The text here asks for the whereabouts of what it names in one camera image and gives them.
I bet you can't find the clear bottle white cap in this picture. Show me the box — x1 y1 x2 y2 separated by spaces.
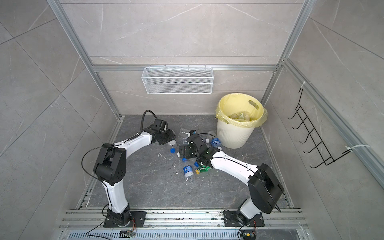
178 128 191 145

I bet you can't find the clear bottle blue label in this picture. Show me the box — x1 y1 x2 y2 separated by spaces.
208 131 222 150

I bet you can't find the pocari bottle white cap front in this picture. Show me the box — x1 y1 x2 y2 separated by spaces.
182 158 194 181

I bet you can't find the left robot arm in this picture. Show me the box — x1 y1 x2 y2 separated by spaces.
94 118 175 228

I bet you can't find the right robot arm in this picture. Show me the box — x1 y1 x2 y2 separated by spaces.
180 130 284 226

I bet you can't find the white bin with yellow bag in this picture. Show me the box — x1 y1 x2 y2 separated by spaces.
216 93 268 149

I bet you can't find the green sprite bottle right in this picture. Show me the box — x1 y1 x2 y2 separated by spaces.
195 166 211 175

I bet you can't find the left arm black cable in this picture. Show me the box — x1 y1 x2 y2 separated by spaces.
138 109 158 136

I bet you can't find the white wire mesh basket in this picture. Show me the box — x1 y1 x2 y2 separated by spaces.
142 66 214 95

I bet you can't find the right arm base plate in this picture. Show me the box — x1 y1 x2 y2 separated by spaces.
223 210 265 228

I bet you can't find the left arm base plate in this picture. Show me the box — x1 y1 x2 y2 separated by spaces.
103 211 147 228

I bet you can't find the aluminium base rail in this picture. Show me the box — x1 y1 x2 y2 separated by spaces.
58 209 313 240

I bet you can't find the black wire hook rack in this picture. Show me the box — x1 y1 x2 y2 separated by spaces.
287 89 353 169

